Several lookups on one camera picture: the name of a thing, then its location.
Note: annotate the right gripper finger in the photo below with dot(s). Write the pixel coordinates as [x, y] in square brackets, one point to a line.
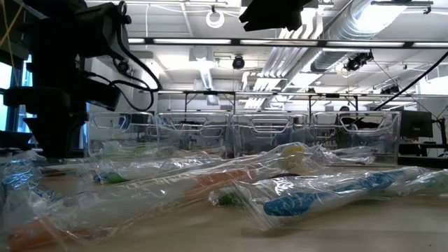
[266, 15]

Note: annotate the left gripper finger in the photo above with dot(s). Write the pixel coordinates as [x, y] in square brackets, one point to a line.
[42, 136]
[71, 136]

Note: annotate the purple white toothbrush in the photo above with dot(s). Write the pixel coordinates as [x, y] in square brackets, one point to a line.
[350, 153]
[350, 161]
[285, 175]
[332, 156]

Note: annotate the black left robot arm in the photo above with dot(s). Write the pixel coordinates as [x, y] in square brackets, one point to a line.
[52, 35]

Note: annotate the white ceiling pipe bundle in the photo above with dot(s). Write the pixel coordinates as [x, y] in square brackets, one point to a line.
[280, 59]

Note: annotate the clear plastic bin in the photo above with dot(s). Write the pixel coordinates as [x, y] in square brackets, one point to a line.
[371, 116]
[192, 116]
[119, 115]
[269, 117]

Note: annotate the black ceiling spotlight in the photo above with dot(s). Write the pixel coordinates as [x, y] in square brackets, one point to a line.
[122, 66]
[238, 62]

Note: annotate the large window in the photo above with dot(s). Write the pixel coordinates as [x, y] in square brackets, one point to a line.
[5, 77]

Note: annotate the long overhead light bar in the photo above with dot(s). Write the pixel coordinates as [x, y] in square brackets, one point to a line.
[192, 41]

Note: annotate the person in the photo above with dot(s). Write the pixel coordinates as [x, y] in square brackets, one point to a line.
[344, 109]

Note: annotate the black computer monitor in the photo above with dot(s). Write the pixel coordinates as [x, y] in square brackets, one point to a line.
[418, 124]

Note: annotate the silver ventilation duct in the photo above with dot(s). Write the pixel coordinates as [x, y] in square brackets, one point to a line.
[350, 21]

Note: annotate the white ceiling duct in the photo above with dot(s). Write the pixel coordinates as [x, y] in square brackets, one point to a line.
[206, 77]

